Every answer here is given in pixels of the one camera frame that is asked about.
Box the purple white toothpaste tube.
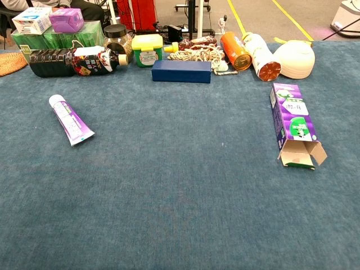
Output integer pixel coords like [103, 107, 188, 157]
[48, 94, 96, 147]

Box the purple toothpaste carton box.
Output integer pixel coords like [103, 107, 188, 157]
[269, 83, 329, 171]

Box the dark blue rectangular box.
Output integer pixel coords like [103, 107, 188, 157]
[151, 59, 212, 84]

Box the black power adapter box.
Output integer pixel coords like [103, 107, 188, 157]
[167, 24, 183, 43]

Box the green package stack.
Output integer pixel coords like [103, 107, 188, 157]
[11, 20, 105, 65]

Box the small purple box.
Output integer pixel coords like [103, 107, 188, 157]
[48, 7, 86, 34]

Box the blue table cloth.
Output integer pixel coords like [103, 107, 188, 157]
[0, 40, 360, 270]

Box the yellow green lidded container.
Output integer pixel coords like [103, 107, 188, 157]
[131, 34, 164, 68]

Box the brown sauce bottle yellow cap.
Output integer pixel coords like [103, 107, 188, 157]
[164, 35, 218, 53]

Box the glass jar black lid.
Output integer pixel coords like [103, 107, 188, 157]
[103, 24, 134, 62]

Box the white drink bottle yellow cap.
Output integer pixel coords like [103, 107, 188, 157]
[241, 32, 282, 82]

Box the black tripod stand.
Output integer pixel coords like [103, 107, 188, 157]
[184, 0, 217, 41]

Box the white upright pole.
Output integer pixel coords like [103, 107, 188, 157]
[196, 0, 205, 39]

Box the red cabinet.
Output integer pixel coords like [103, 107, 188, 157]
[115, 0, 157, 32]

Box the black wheeled cart base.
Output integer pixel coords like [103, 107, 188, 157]
[174, 3, 212, 12]

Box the beige bowl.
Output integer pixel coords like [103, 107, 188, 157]
[273, 39, 316, 80]

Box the dark tea drink bottle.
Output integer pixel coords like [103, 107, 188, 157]
[29, 46, 129, 78]

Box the seated person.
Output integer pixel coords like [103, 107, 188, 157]
[0, 0, 105, 29]

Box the round woven rattan coaster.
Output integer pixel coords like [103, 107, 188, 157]
[0, 52, 29, 77]

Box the white blue milk carton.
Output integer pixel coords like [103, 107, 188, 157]
[11, 7, 53, 35]

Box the black slanted rod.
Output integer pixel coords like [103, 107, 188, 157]
[322, 21, 360, 41]

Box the white machine housing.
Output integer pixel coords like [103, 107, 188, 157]
[330, 0, 360, 38]

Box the coiled rope bundle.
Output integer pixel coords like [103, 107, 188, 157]
[168, 44, 240, 76]

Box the white wheeled stand frame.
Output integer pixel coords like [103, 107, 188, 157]
[108, 0, 121, 25]

